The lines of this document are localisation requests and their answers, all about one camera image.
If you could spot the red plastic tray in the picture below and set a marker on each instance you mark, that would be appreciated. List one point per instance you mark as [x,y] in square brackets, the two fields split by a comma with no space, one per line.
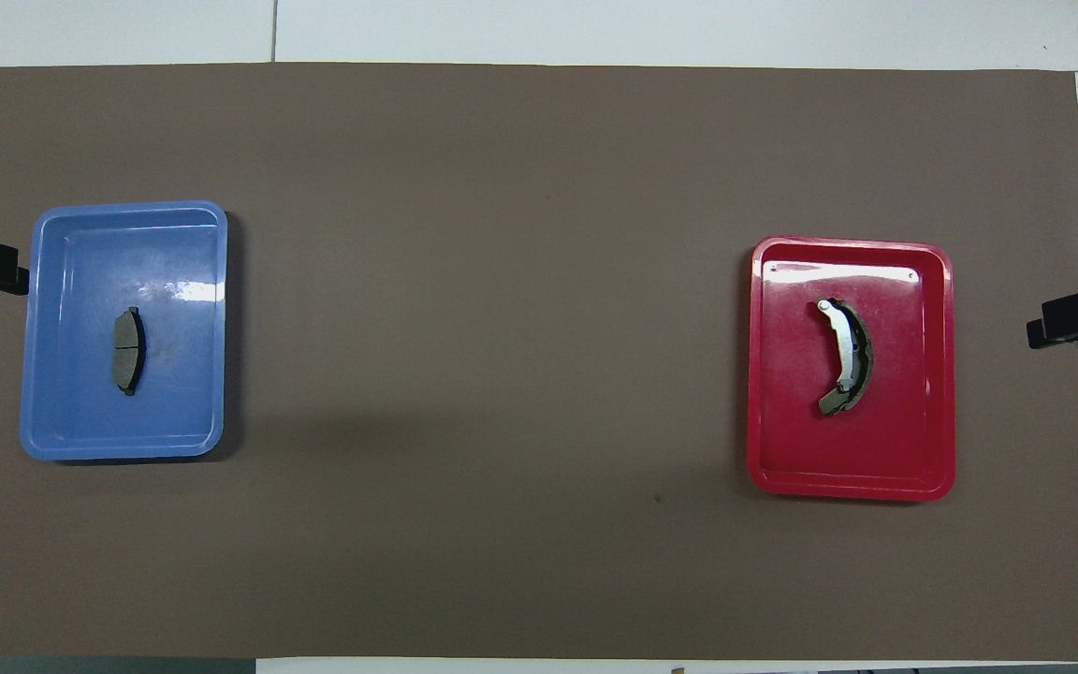
[801,440]

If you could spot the dark brake pad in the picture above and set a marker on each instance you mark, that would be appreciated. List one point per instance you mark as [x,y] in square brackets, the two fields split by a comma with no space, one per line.
[128,356]

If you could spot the brown table mat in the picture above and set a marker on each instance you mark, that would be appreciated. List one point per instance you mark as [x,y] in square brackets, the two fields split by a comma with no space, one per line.
[539,374]

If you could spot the blue plastic tray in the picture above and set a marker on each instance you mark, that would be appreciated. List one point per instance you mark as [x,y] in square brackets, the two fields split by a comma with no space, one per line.
[80,402]

